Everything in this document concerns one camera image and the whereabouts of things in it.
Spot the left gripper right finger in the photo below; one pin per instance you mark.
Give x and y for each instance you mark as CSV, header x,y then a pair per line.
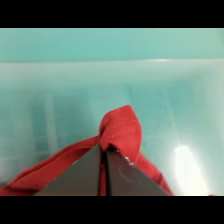
x,y
130,180

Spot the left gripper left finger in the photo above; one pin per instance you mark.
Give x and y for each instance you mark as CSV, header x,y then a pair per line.
x,y
80,176

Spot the red garment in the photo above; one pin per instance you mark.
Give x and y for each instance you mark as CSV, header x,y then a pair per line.
x,y
121,128

